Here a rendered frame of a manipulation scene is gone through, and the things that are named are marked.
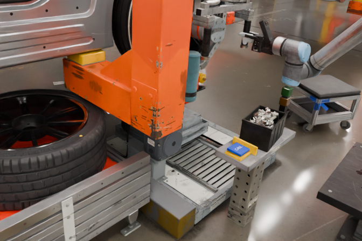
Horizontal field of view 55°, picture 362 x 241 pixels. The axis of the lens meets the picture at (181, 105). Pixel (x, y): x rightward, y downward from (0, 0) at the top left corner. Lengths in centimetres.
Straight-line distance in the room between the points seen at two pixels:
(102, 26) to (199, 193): 96
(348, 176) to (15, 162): 144
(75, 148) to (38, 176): 16
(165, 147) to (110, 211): 41
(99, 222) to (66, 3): 93
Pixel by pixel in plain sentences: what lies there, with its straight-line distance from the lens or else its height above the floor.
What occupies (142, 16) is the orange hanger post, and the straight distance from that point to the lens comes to 127.
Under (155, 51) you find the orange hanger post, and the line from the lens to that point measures 125.
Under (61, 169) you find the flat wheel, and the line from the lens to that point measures 141.
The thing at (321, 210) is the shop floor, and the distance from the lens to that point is 207.
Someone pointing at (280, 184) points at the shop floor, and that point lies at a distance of 215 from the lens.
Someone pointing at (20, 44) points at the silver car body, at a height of 83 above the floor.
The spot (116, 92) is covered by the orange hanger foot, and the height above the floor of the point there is 64.
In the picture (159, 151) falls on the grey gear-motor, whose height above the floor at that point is 30.
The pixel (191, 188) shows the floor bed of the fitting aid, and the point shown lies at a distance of 187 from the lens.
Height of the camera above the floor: 125
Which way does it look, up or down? 26 degrees down
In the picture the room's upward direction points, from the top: 5 degrees clockwise
